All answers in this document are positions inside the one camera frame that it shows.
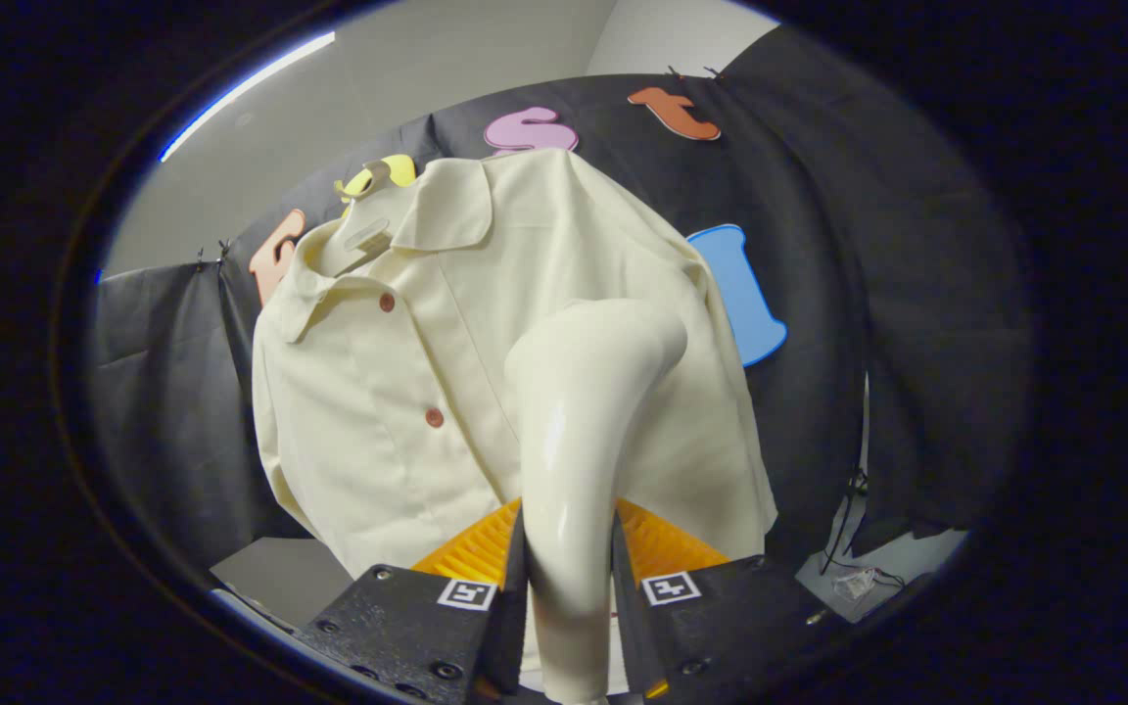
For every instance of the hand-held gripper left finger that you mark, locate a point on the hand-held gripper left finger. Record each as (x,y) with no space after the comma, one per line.
(508,646)

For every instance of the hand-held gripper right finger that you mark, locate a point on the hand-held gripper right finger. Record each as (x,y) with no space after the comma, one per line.
(631,636)

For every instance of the cream button-up shirt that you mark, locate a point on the cream button-up shirt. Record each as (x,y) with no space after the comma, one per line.
(407,470)

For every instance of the white plastic clothes hanger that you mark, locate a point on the white plastic clothes hanger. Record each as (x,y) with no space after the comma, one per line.
(363,230)

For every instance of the clear plastic wrapper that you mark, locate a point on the clear plastic wrapper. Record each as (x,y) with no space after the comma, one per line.
(855,585)

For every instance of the grey cabinet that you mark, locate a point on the grey cabinet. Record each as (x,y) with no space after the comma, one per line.
(280,578)

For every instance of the black backdrop cloth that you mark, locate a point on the black backdrop cloth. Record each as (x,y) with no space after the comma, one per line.
(868,245)

